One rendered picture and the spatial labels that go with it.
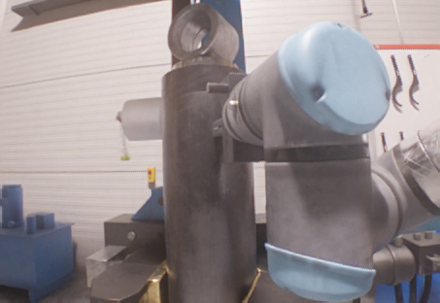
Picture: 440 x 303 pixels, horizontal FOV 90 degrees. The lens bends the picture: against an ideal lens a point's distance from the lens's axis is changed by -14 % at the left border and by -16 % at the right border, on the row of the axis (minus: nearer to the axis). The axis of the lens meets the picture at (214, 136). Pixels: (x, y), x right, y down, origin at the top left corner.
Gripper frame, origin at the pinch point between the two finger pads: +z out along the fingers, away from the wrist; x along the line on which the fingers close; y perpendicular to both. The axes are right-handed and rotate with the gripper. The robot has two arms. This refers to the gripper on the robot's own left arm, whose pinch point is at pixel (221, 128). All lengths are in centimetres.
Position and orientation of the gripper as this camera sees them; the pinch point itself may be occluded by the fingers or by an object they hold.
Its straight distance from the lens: 49.6
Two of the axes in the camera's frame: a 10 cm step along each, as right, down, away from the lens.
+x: 0.4, 9.9, -0.9
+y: -9.7, 0.1, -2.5
